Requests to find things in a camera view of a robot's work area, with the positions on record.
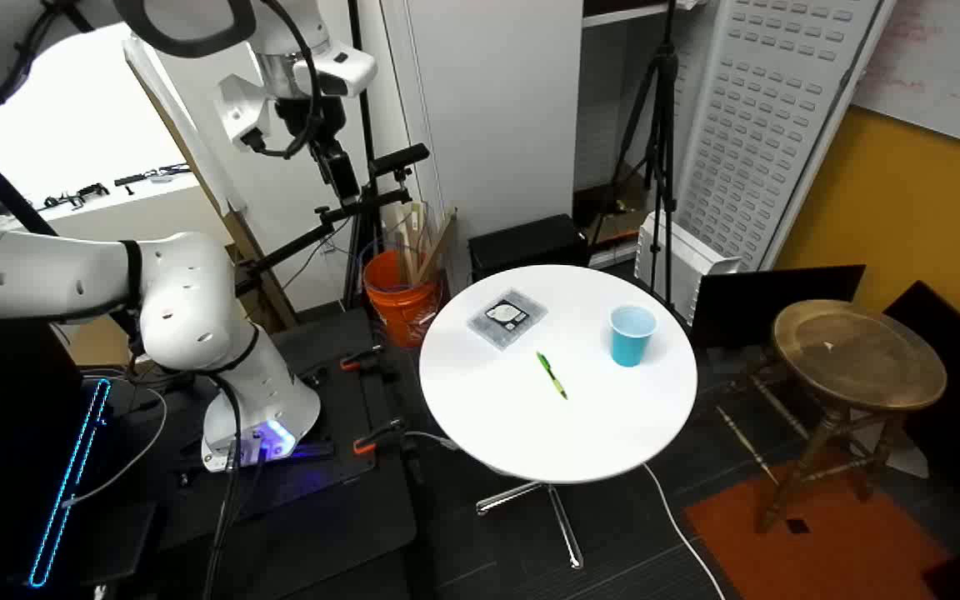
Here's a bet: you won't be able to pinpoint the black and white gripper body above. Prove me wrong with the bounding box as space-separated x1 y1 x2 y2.
218 45 376 158

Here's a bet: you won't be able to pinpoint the green pen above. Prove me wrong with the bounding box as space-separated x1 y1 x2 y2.
538 350 571 399

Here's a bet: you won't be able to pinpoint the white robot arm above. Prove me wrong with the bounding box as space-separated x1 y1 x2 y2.
0 0 376 475

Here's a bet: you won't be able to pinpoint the blue plastic cup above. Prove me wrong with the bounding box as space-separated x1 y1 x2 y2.
611 308 656 367

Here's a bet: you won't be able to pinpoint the wooden sticks in bucket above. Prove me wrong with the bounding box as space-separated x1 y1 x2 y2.
388 201 458 288

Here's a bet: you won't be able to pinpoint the orange bucket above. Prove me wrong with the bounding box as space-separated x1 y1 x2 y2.
363 250 445 346

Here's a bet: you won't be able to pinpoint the black box on floor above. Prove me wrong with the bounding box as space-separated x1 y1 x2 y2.
466 215 586 279

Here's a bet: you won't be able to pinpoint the round white table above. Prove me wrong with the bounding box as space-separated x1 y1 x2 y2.
416 260 705 572

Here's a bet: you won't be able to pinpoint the black computer with blue light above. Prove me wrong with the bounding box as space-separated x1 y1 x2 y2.
0 325 157 594

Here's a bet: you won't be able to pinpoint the white perforated cabinet door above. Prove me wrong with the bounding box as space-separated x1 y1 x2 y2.
676 0 893 269

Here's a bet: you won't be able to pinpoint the round brass stool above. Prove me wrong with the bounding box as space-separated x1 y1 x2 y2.
756 300 946 532

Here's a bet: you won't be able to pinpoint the orange floor mat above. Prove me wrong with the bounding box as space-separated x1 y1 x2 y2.
688 478 951 600

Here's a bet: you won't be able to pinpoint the black camera tripod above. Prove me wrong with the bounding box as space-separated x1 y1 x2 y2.
591 0 679 305

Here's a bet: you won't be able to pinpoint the black panel by wall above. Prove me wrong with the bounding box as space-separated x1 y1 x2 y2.
690 265 864 350

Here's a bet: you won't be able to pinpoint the white cable on floor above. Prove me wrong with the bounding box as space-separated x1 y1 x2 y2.
640 464 729 600

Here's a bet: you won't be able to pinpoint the whiteboard on wall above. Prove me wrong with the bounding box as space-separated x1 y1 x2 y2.
853 0 960 141

